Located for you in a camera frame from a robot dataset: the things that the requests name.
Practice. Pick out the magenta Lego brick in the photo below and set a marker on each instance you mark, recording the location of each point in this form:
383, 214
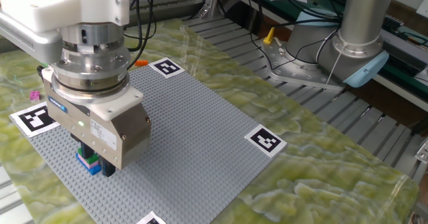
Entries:
34, 95

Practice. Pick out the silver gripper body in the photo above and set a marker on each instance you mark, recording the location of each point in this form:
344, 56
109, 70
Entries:
103, 140

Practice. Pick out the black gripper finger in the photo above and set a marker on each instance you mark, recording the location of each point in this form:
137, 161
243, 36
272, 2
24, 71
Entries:
87, 150
107, 170

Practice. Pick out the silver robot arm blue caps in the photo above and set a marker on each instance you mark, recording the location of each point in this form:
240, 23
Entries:
90, 50

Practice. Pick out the aluminium upright post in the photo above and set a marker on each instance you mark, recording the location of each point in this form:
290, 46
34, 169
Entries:
212, 0

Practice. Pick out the orange Lego brick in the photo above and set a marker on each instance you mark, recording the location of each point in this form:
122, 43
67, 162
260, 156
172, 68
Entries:
142, 63

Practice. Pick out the green Lego brick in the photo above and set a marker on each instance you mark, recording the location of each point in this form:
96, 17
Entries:
92, 159

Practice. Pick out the blue Lego brick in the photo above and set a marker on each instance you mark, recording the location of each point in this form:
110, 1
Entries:
95, 170

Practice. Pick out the grey Lego baseplate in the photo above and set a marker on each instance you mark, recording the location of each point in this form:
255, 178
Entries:
184, 133

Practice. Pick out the black electronics box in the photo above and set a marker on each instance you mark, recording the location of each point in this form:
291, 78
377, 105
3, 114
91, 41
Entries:
406, 55

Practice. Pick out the yellow plastic tool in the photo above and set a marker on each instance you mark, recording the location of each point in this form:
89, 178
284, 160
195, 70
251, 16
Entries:
269, 36

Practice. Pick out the metal corner bracket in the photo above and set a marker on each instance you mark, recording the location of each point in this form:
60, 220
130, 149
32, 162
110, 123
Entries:
423, 152

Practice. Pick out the green topped bench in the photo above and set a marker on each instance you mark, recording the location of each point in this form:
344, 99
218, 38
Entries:
267, 8

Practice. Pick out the black white fiducial marker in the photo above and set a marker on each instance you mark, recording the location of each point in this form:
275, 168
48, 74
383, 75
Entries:
151, 220
30, 120
166, 67
265, 140

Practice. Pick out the metal robot mounting plate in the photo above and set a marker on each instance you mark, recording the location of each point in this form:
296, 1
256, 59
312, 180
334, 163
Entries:
284, 73

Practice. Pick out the pink Lego brick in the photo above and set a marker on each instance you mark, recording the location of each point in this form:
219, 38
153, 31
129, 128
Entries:
93, 165

